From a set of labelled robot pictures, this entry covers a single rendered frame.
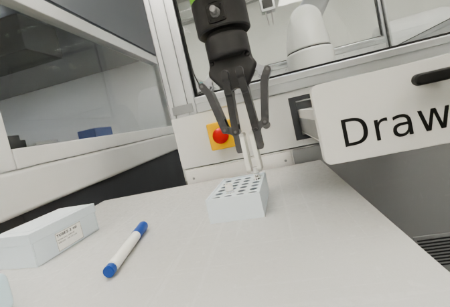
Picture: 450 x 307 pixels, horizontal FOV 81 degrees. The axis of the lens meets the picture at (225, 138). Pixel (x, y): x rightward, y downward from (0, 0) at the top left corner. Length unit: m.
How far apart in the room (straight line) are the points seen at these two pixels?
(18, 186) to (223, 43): 0.58
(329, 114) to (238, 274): 0.23
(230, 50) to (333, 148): 0.22
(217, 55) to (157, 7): 0.40
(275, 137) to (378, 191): 0.29
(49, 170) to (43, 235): 0.37
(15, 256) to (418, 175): 0.84
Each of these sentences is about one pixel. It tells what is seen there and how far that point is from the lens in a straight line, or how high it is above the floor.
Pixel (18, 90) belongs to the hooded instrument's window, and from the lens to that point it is 0.88.
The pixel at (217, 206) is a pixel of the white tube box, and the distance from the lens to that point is 0.41.
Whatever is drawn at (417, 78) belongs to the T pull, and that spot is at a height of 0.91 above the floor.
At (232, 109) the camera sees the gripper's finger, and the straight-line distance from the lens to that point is 0.45.
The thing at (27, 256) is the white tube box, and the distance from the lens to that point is 0.51.
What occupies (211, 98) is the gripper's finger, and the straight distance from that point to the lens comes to 0.46.
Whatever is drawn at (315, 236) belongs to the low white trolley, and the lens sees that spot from 0.33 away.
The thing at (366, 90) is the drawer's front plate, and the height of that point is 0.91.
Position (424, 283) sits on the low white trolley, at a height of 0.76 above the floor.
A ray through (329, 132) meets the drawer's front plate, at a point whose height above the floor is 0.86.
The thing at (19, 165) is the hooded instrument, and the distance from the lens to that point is 0.80.
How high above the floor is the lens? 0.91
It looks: 4 degrees down
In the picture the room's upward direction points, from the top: 13 degrees counter-clockwise
